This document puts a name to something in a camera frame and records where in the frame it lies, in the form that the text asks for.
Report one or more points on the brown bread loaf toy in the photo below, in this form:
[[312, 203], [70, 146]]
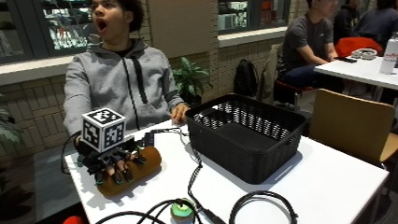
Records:
[[143, 169]]

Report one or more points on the small black connector box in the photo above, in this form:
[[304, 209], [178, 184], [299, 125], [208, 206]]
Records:
[[148, 139]]

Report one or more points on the white marker cube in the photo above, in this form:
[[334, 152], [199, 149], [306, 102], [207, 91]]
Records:
[[105, 129]]

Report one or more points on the red object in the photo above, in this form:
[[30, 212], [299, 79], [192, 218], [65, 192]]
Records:
[[75, 220]]

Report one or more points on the green round toy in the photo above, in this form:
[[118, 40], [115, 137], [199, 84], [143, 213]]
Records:
[[183, 211]]

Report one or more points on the green leafy plant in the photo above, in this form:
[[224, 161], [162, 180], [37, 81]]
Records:
[[7, 127]]

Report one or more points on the the person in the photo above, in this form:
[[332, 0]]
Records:
[[121, 77]]

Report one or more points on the black woven plastic basket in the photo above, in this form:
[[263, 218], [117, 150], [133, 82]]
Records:
[[244, 140]]

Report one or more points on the green potted plant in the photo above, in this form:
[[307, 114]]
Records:
[[191, 77]]

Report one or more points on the black backpack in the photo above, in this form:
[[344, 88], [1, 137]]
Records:
[[246, 77]]

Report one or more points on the beige coat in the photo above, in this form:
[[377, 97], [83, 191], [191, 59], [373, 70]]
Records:
[[270, 71]]

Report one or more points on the red seat chair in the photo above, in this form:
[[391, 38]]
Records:
[[295, 88]]

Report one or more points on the dark framed window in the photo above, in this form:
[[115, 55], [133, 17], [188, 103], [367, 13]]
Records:
[[254, 14], [46, 25]]

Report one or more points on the wooden chair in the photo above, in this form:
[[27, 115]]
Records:
[[352, 124]]

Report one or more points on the white table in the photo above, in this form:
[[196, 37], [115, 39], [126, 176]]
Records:
[[356, 71]]

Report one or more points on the black phone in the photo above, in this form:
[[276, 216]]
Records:
[[348, 59]]

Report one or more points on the red jacket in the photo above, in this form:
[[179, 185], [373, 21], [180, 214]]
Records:
[[356, 45]]

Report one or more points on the white headphones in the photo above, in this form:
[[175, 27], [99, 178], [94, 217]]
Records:
[[365, 53]]

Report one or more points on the white bottle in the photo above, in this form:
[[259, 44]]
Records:
[[389, 56]]

